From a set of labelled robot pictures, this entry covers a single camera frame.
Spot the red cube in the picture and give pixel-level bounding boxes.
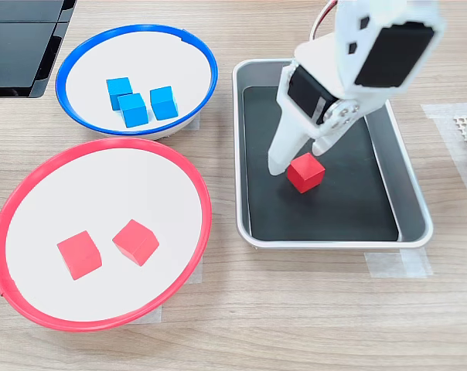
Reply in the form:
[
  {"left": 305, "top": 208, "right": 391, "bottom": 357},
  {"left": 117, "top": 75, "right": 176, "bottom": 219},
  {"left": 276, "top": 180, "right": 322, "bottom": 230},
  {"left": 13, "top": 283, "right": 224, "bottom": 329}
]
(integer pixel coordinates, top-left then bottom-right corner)
[
  {"left": 56, "top": 230, "right": 103, "bottom": 281},
  {"left": 111, "top": 219, "right": 160, "bottom": 267},
  {"left": 287, "top": 151, "right": 326, "bottom": 195}
]

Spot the blue cube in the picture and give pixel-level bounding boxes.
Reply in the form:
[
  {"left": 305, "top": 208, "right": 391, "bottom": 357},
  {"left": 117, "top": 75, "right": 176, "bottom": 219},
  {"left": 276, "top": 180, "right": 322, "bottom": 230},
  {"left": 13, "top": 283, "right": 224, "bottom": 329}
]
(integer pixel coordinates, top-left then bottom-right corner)
[
  {"left": 149, "top": 85, "right": 179, "bottom": 121},
  {"left": 105, "top": 77, "right": 134, "bottom": 112},
  {"left": 117, "top": 92, "right": 149, "bottom": 128}
]

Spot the black tray mat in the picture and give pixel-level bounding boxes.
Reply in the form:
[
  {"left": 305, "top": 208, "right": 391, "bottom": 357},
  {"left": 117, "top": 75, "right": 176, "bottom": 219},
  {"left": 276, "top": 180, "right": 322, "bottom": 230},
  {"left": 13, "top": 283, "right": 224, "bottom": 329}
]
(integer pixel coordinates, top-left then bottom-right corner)
[{"left": 242, "top": 83, "right": 400, "bottom": 243}]

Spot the clear tape strip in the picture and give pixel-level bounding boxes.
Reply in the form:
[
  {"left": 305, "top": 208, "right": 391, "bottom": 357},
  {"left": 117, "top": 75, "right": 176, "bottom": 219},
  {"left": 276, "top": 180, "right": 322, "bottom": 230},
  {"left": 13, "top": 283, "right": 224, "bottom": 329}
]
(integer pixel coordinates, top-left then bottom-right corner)
[
  {"left": 185, "top": 257, "right": 204, "bottom": 285},
  {"left": 181, "top": 114, "right": 202, "bottom": 134},
  {"left": 127, "top": 304, "right": 163, "bottom": 325},
  {"left": 363, "top": 249, "right": 434, "bottom": 278}
]

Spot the pale translucent tape sheet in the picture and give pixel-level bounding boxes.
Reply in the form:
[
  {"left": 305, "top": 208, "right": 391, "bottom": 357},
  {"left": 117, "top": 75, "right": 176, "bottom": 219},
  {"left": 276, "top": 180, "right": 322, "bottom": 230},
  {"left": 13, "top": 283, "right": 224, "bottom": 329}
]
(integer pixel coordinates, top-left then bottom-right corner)
[{"left": 421, "top": 102, "right": 467, "bottom": 217}]

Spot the steel tray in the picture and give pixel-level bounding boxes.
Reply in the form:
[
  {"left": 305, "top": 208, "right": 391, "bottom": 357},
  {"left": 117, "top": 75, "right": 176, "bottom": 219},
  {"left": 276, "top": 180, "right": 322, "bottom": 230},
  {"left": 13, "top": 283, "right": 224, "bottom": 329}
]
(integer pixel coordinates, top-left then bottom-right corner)
[{"left": 232, "top": 57, "right": 435, "bottom": 250}]

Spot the red-rimmed white plate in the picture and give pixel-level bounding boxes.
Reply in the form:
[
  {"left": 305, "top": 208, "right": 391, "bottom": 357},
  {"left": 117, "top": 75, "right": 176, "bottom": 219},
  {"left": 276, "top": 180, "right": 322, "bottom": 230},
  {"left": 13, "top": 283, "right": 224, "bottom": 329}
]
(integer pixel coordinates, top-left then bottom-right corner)
[{"left": 0, "top": 137, "right": 213, "bottom": 333}]

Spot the blue-rimmed white plate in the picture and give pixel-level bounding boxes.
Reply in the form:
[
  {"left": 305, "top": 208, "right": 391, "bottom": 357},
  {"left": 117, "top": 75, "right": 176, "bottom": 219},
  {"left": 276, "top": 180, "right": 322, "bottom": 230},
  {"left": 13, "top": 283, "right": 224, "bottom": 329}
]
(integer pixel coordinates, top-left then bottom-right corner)
[{"left": 55, "top": 23, "right": 220, "bottom": 141}]

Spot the black glossy flat device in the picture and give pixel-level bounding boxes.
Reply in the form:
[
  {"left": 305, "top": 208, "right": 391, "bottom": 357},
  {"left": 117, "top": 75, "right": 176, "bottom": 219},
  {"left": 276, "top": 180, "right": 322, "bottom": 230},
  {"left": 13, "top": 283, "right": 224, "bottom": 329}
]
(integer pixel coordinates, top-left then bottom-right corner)
[{"left": 0, "top": 0, "right": 78, "bottom": 99}]

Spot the red white servo cable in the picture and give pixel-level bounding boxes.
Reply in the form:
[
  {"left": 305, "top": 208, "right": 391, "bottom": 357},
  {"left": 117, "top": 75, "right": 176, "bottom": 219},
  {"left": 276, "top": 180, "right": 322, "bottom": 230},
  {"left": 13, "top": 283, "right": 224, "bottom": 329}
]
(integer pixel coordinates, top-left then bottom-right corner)
[{"left": 308, "top": 0, "right": 339, "bottom": 42}]

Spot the pale perforated base plate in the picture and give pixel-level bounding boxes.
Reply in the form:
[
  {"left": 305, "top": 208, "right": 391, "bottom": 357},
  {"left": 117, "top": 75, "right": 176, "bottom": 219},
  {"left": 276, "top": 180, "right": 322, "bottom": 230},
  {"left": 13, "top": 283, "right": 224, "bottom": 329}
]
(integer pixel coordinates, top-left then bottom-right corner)
[{"left": 452, "top": 114, "right": 467, "bottom": 169}]

